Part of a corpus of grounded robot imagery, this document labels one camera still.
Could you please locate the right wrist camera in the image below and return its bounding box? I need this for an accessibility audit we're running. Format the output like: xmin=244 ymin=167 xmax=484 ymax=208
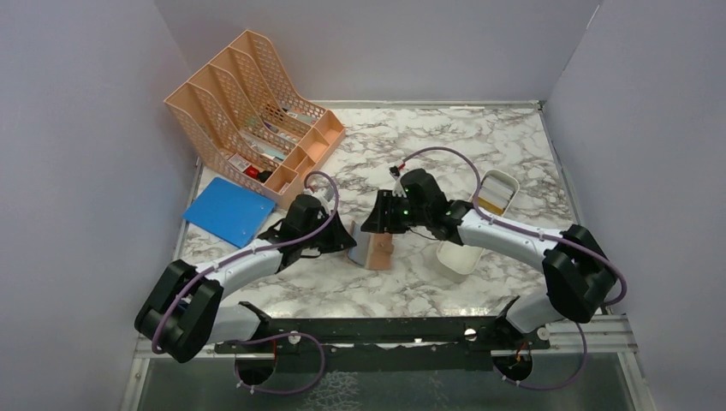
xmin=389 ymin=163 xmax=407 ymax=197

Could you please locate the red item in organizer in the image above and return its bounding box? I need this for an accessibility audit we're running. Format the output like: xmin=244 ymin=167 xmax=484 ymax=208
xmin=243 ymin=165 xmax=272 ymax=183

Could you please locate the brown leather card holder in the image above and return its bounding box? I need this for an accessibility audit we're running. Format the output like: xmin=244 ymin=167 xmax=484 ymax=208
xmin=347 ymin=221 xmax=395 ymax=271

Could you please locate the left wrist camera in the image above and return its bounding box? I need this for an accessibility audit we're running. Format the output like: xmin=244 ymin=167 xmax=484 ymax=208
xmin=307 ymin=188 xmax=335 ymax=214

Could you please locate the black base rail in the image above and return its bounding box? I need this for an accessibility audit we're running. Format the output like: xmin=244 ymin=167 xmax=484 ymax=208
xmin=214 ymin=316 xmax=550 ymax=373

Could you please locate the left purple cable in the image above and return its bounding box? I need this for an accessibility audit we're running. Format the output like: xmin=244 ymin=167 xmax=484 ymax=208
xmin=150 ymin=170 xmax=342 ymax=355

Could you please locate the peach plastic file organizer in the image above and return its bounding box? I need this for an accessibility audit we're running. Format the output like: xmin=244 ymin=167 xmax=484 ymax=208
xmin=164 ymin=30 xmax=346 ymax=209

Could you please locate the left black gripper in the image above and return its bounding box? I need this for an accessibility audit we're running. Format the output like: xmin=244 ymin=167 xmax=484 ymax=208
xmin=301 ymin=210 xmax=358 ymax=253

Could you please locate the purple cable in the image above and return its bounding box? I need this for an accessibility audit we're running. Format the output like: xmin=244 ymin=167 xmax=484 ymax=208
xmin=396 ymin=146 xmax=629 ymax=310
xmin=150 ymin=170 xmax=342 ymax=355

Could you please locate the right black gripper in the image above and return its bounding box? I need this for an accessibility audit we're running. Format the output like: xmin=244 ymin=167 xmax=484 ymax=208
xmin=360 ymin=189 xmax=430 ymax=235

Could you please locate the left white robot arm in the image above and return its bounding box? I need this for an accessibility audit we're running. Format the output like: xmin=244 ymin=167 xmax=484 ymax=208
xmin=134 ymin=194 xmax=357 ymax=363

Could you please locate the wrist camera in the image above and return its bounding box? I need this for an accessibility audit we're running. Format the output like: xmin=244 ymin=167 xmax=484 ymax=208
xmin=307 ymin=188 xmax=335 ymax=214
xmin=389 ymin=163 xmax=407 ymax=197

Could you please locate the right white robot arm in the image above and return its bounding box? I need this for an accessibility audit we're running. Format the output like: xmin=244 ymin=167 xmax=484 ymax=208
xmin=361 ymin=169 xmax=617 ymax=348

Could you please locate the stack of cards in tray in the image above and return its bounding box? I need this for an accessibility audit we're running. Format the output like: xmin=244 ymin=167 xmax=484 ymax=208
xmin=476 ymin=169 xmax=520 ymax=216

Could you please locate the blue folder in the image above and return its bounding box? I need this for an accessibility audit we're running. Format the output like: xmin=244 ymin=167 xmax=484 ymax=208
xmin=183 ymin=177 xmax=276 ymax=248

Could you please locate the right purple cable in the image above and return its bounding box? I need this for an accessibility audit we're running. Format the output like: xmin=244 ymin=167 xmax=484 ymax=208
xmin=396 ymin=146 xmax=629 ymax=310

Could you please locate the white plastic tray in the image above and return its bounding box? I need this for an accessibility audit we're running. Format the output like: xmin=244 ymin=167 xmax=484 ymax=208
xmin=433 ymin=196 xmax=491 ymax=283

